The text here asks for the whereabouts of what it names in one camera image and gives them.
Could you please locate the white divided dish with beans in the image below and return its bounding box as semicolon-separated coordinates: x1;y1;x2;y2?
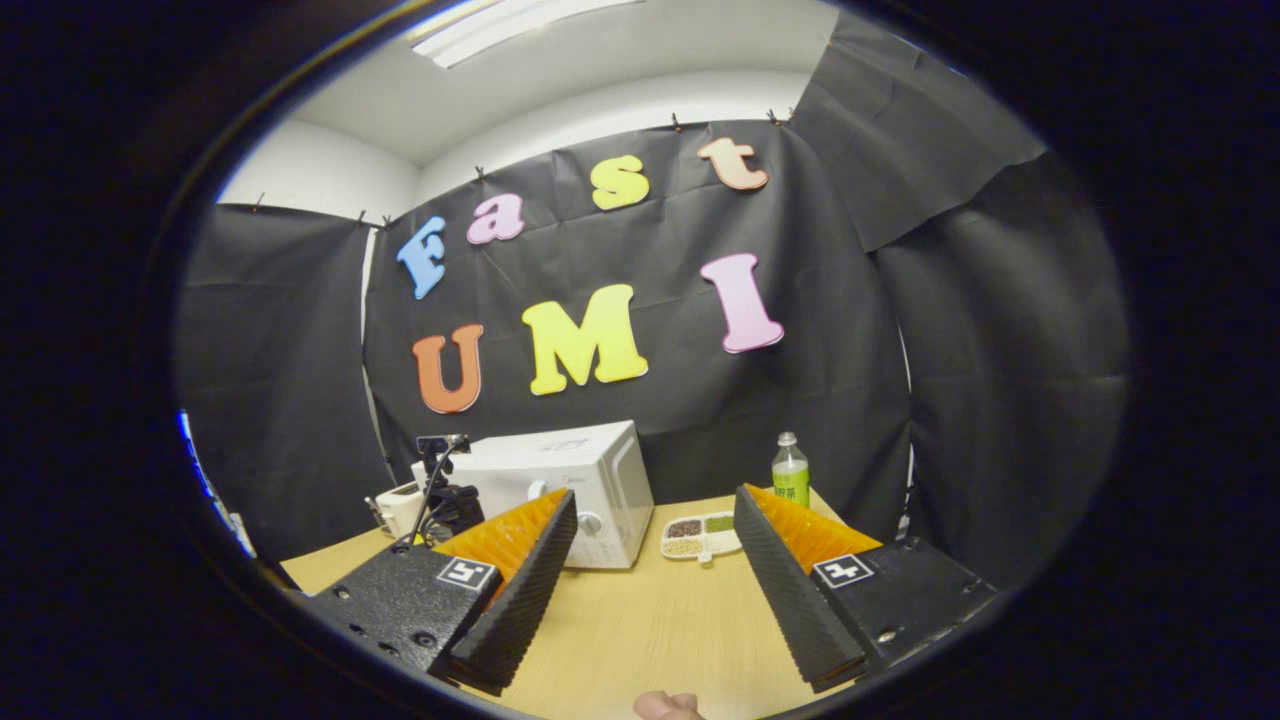
660;511;746;564

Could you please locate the white toaster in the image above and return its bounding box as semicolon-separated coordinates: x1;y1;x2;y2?
375;478;431;541

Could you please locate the white microwave oven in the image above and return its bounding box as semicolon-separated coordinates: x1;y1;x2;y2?
447;420;656;571

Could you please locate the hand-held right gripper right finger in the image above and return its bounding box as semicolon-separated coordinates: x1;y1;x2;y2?
733;484;1001;693

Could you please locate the ceiling light panel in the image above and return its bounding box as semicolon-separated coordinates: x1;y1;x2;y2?
410;0;641;69

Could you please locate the green drink bottle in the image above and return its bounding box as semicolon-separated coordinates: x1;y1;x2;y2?
771;432;811;509

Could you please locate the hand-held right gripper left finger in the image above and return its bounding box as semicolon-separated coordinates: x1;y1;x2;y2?
300;488;579;698

